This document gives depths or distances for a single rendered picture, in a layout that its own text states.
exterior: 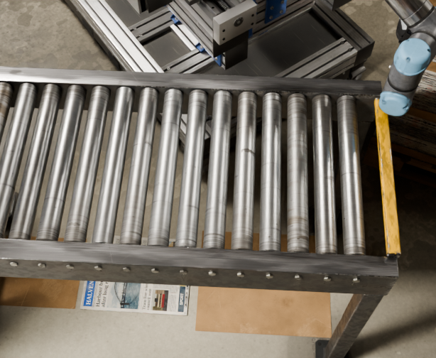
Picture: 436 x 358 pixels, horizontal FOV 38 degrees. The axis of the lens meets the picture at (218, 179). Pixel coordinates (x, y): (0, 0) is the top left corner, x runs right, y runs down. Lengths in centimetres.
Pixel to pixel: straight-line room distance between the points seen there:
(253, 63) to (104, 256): 127
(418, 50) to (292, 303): 108
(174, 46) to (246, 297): 102
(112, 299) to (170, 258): 86
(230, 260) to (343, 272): 25
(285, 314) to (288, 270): 82
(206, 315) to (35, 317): 59
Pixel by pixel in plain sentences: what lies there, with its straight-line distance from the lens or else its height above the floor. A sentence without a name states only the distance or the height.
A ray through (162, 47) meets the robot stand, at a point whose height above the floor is 21.
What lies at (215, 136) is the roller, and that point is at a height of 80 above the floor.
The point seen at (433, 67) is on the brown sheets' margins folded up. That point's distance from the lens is 206.
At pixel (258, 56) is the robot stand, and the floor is 21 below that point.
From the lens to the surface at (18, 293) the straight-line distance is 238.
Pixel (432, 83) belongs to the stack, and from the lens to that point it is 212.
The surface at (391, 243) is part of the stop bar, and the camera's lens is 150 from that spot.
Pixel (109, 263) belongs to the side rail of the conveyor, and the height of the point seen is 80.
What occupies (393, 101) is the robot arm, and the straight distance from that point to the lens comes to 160.
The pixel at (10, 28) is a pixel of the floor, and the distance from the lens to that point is 307.
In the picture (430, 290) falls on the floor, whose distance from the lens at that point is 239.
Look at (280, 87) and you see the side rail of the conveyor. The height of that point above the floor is 80.
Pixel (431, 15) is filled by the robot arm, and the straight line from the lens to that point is 162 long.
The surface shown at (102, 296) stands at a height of 1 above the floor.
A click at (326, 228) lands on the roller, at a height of 80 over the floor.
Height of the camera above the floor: 214
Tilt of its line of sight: 60 degrees down
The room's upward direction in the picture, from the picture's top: 1 degrees counter-clockwise
